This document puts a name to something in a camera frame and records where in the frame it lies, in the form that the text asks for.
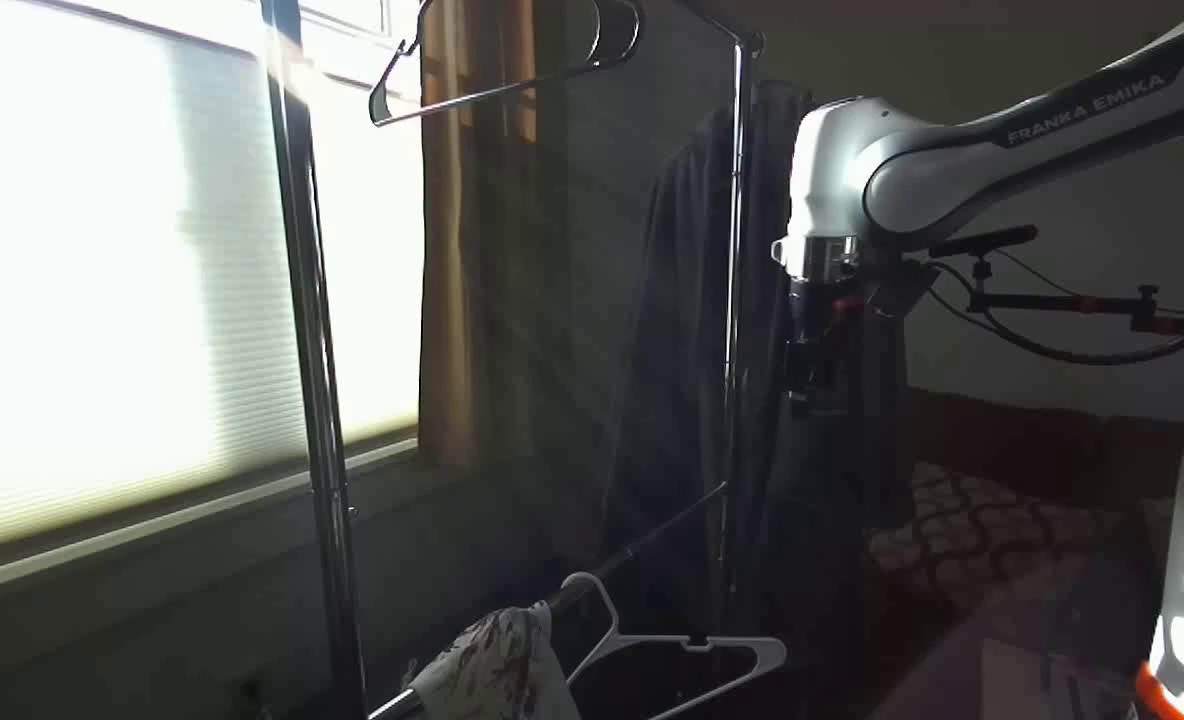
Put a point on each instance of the patterned white cloth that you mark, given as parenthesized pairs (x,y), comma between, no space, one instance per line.
(495,667)

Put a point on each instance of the black red mount rod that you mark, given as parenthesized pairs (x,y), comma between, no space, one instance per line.
(1087,305)

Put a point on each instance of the dark fleece bathrobe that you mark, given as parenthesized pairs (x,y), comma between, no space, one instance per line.
(673,333)

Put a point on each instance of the dark slim coat hanger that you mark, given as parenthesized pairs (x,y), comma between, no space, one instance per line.
(486,91)

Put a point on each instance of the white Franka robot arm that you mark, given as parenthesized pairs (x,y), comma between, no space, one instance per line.
(952,163)

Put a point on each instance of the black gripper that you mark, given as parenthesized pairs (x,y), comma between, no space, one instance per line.
(827,333)

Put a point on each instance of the white window blind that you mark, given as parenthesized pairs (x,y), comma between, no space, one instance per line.
(86,267)

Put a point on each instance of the patterned dark red bedding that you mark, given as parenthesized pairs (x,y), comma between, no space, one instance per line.
(994,526)

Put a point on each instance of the tan window curtain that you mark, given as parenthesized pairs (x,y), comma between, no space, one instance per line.
(455,267)

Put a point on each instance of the metal clothes rack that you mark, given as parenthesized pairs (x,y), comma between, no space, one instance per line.
(315,333)

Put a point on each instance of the white plastic coat hanger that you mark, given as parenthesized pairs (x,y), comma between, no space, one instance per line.
(742,654)

